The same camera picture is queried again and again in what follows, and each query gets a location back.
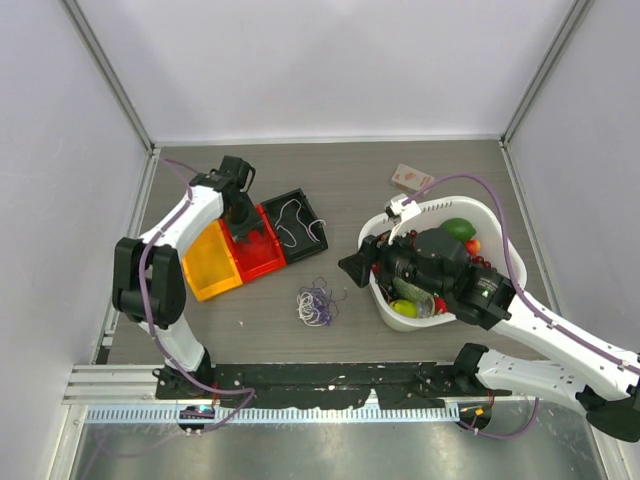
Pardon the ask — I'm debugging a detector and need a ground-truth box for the red plastic bin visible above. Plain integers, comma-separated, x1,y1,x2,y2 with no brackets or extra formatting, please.
221,205,287,284

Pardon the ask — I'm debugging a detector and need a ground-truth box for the yellow plastic bin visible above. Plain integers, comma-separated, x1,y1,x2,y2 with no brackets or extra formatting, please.
182,220,243,302

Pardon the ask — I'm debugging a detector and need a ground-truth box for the white cable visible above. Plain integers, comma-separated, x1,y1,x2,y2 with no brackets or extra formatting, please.
273,198,327,249
295,292,329,327

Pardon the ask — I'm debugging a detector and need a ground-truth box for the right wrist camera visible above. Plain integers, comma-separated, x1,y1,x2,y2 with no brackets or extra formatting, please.
385,194,422,245

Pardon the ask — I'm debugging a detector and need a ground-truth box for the white plastic basket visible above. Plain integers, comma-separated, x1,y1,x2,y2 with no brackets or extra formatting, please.
369,196,527,332

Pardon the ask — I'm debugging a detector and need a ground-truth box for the red white card box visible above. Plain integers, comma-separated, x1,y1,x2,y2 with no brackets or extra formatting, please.
390,164,434,194

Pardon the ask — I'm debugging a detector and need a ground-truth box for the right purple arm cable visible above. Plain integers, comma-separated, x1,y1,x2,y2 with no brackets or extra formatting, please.
404,172,640,442

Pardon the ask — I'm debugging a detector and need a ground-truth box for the red apple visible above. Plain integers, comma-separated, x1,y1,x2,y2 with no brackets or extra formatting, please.
434,297,449,315

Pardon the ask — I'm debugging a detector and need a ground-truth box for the small green apple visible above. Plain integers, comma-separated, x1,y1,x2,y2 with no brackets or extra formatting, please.
389,299,418,318

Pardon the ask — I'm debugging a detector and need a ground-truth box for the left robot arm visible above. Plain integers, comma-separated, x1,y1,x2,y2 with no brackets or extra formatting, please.
112,156,264,399

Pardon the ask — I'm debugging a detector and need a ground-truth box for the green cantaloupe melon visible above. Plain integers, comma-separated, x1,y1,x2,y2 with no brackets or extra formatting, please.
392,277,432,303

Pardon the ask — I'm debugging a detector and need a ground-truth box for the black plastic bin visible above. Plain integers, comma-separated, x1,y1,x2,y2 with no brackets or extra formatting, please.
260,188,328,265

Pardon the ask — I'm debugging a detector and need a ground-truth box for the green lime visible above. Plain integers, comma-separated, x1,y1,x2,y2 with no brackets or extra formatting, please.
440,217,476,243

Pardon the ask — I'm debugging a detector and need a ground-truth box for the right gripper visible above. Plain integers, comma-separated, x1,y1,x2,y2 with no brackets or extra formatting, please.
339,219,449,299

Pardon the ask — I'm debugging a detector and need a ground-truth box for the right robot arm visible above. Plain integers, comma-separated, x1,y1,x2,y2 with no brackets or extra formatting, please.
338,228,639,443

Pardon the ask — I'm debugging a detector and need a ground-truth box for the slotted cable duct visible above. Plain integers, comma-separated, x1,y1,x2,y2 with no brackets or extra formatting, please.
85,402,460,425

